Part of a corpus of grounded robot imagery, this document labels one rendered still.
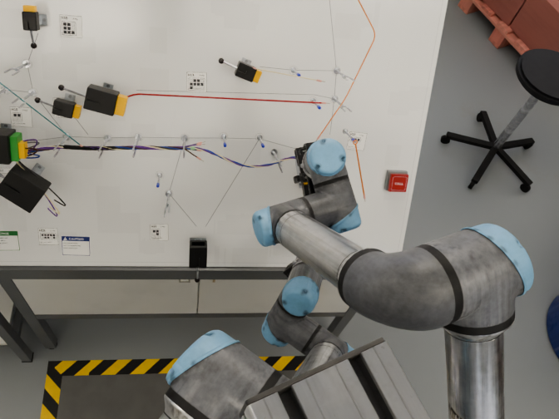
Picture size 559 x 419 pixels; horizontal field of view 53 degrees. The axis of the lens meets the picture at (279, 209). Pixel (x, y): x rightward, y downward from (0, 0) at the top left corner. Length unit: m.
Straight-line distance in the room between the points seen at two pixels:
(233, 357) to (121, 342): 1.58
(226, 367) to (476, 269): 0.39
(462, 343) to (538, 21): 3.08
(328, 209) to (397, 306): 0.39
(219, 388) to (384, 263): 0.32
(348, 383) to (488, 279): 0.50
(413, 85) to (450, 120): 1.87
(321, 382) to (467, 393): 0.63
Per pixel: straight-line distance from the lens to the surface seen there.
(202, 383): 0.89
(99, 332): 2.48
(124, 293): 1.89
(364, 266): 0.79
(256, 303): 1.98
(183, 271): 1.61
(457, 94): 3.57
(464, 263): 0.79
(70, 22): 1.45
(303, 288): 1.19
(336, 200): 1.12
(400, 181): 1.57
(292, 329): 1.27
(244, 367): 0.90
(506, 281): 0.83
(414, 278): 0.76
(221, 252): 1.59
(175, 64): 1.43
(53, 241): 1.62
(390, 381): 0.33
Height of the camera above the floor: 2.33
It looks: 58 degrees down
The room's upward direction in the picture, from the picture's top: 16 degrees clockwise
